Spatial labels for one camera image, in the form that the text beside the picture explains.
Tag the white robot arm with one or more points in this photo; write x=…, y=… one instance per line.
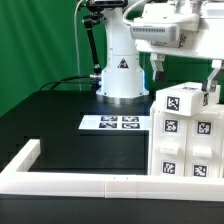
x=122, y=80

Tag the white marker base plate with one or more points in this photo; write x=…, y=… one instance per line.
x=115, y=122

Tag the white cabinet top block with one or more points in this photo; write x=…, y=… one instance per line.
x=186, y=99

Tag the white cabinet body box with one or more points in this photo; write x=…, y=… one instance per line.
x=216, y=109

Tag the white U-shaped fence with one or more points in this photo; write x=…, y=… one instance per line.
x=17, y=178

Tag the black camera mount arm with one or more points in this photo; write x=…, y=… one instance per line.
x=89, y=22

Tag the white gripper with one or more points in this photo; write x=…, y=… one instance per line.
x=202, y=35

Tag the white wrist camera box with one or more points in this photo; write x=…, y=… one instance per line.
x=156, y=35

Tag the white cabinet door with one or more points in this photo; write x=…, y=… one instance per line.
x=204, y=145
x=169, y=144

